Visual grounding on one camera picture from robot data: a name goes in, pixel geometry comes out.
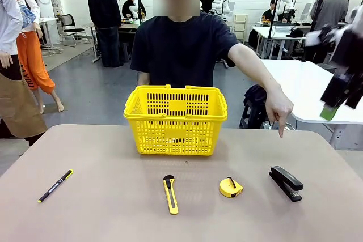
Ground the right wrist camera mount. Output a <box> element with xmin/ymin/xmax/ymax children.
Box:
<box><xmin>305</xmin><ymin>23</ymin><xmax>345</xmax><ymax>48</ymax></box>

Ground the seated person in black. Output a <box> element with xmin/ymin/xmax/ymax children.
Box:
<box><xmin>262</xmin><ymin>0</ymin><xmax>280</xmax><ymax>22</ymax></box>

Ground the person's left hand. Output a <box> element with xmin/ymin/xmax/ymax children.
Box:
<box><xmin>265</xmin><ymin>91</ymin><xmax>294</xmax><ymax>139</ymax></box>

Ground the large white table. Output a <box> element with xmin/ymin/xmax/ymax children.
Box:
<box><xmin>259</xmin><ymin>59</ymin><xmax>363</xmax><ymax>150</ymax></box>

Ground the white drawer cabinet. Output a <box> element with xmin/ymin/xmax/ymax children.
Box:
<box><xmin>233</xmin><ymin>14</ymin><xmax>249</xmax><ymax>44</ymax></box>

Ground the man in black clothes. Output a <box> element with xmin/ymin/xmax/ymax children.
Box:
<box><xmin>87</xmin><ymin>0</ymin><xmax>123</xmax><ymax>68</ymax></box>

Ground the grey background table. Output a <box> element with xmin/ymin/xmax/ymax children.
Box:
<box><xmin>82</xmin><ymin>22</ymin><xmax>141</xmax><ymax>64</ymax></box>

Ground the thin black light stand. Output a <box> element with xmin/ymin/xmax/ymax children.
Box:
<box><xmin>268</xmin><ymin>0</ymin><xmax>280</xmax><ymax>56</ymax></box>

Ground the person in dark t-shirt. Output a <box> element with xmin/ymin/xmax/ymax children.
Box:
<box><xmin>130</xmin><ymin>0</ymin><xmax>242</xmax><ymax>87</ymax></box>

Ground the black pen with yellow cap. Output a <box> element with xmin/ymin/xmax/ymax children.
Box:
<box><xmin>37</xmin><ymin>169</ymin><xmax>74</xmax><ymax>204</ymax></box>

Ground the black backpack on stool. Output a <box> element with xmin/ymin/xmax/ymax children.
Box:
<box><xmin>243</xmin><ymin>84</ymin><xmax>269</xmax><ymax>129</ymax></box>

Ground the black tripod with white camera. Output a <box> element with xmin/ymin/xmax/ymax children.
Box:
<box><xmin>310</xmin><ymin>0</ymin><xmax>327</xmax><ymax>32</ymax></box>

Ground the person's left forearm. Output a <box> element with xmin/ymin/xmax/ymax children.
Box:
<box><xmin>242</xmin><ymin>52</ymin><xmax>286</xmax><ymax>104</ymax></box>

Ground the mannequin with orange pants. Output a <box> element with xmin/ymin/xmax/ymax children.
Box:
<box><xmin>11</xmin><ymin>0</ymin><xmax>65</xmax><ymax>114</ymax></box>

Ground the yellow utility knife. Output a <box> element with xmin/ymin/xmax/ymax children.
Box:
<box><xmin>162</xmin><ymin>175</ymin><xmax>180</xmax><ymax>215</ymax></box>

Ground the yellow tape measure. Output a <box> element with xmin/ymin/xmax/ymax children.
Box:
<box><xmin>219</xmin><ymin>176</ymin><xmax>244</xmax><ymax>198</ymax></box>

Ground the black cap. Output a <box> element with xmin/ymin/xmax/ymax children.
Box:
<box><xmin>285</xmin><ymin>28</ymin><xmax>305</xmax><ymax>39</ymax></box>

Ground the mannequin with light blue shirt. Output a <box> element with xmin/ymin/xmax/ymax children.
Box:
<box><xmin>0</xmin><ymin>0</ymin><xmax>48</xmax><ymax>146</ymax></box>

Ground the black mesh chair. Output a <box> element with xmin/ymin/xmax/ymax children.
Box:
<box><xmin>58</xmin><ymin>14</ymin><xmax>92</xmax><ymax>49</ymax></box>

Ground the white background work table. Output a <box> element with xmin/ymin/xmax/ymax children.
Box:
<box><xmin>251</xmin><ymin>25</ymin><xmax>307</xmax><ymax>59</ymax></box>

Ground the man in grey sweater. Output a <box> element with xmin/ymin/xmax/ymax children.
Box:
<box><xmin>309</xmin><ymin>0</ymin><xmax>350</xmax><ymax>32</ymax></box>

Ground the yellow plastic shopping basket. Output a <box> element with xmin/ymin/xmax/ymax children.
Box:
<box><xmin>123</xmin><ymin>84</ymin><xmax>229</xmax><ymax>157</ymax></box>

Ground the person's right forearm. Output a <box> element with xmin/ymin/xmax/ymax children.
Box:
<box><xmin>138</xmin><ymin>71</ymin><xmax>151</xmax><ymax>86</ymax></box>

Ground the black stapler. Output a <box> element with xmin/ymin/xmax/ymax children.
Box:
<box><xmin>268</xmin><ymin>165</ymin><xmax>304</xmax><ymax>203</ymax></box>

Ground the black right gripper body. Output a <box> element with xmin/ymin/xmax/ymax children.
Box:
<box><xmin>330</xmin><ymin>25</ymin><xmax>363</xmax><ymax>84</ymax></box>

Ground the white background robot with black stand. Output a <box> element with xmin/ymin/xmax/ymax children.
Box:
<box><xmin>115</xmin><ymin>0</ymin><xmax>147</xmax><ymax>20</ymax></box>

